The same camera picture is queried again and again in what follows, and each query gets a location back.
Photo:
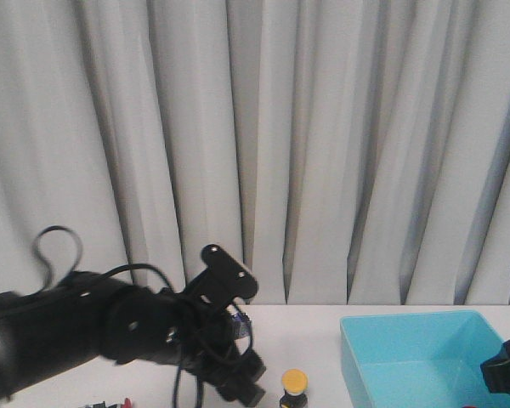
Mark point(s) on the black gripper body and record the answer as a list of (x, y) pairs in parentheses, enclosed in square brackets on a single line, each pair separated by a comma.
[(496, 371), (208, 351)]

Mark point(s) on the yellow push button switch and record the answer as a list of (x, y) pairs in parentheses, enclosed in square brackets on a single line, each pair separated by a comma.
[(295, 383)]

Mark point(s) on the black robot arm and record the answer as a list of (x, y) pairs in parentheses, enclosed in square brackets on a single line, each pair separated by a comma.
[(88, 315)]

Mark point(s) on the light blue plastic box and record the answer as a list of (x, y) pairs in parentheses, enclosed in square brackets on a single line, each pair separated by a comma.
[(419, 360)]

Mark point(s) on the red button lying sideways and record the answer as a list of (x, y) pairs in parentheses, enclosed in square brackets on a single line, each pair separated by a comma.
[(122, 403)]

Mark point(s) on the grey pleated curtain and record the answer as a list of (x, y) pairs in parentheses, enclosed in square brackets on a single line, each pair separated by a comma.
[(348, 152)]

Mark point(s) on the green push button switch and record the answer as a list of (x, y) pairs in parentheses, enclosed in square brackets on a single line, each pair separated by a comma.
[(241, 325)]

